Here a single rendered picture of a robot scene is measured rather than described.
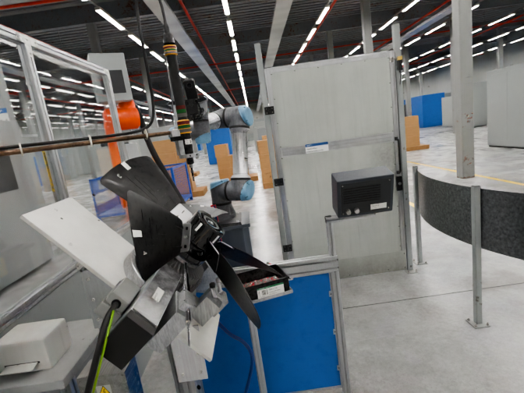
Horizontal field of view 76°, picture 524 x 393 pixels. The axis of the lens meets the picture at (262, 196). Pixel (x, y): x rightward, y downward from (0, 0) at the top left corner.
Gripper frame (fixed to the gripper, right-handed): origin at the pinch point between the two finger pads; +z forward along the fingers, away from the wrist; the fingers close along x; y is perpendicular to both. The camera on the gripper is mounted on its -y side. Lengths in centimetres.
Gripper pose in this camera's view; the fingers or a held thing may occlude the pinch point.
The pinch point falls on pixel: (186, 99)
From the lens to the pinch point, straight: 137.4
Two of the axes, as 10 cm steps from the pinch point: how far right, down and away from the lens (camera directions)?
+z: 0.3, 1.9, -9.8
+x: -9.9, 1.4, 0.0
